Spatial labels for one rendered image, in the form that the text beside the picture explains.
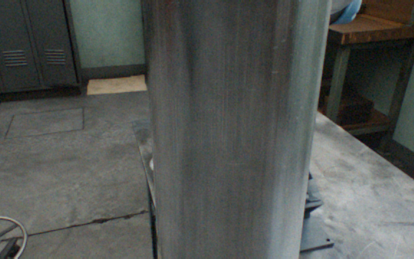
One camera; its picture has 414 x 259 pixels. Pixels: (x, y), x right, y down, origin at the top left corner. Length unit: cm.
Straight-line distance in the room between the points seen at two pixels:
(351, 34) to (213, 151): 202
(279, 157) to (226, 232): 4
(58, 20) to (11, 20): 36
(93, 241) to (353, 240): 140
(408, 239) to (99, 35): 350
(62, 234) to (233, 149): 188
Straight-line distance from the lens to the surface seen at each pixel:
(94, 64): 401
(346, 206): 84
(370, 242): 78
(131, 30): 394
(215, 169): 16
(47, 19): 337
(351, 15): 56
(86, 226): 201
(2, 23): 347
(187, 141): 16
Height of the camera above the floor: 130
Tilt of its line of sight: 28 degrees down
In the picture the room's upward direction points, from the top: straight up
